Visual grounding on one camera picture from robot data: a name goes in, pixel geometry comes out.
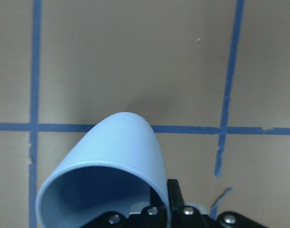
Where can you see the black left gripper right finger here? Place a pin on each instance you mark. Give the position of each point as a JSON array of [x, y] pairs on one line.
[[176, 201]]

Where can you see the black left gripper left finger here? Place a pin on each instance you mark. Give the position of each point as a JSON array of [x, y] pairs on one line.
[[156, 204]]

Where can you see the light blue plastic cup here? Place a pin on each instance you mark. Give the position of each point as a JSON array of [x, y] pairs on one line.
[[112, 168]]

